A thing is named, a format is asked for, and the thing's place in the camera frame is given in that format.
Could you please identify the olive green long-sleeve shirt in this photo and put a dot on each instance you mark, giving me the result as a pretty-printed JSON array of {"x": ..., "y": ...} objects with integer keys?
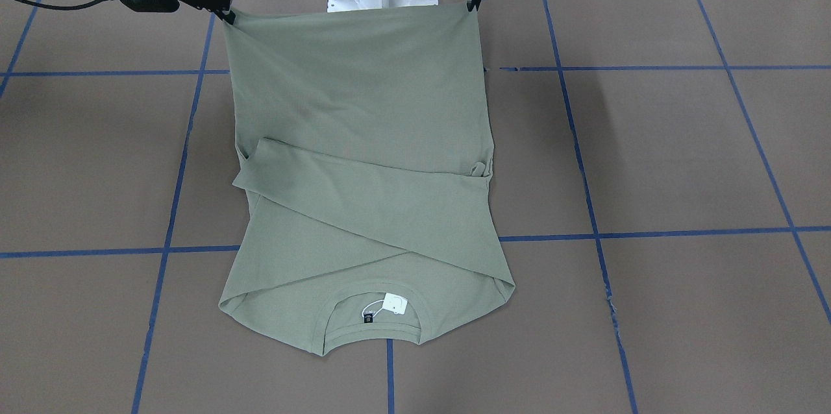
[{"x": 366, "y": 154}]

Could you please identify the white clothing tag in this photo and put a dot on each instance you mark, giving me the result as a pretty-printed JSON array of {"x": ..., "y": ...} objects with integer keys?
[{"x": 395, "y": 304}]

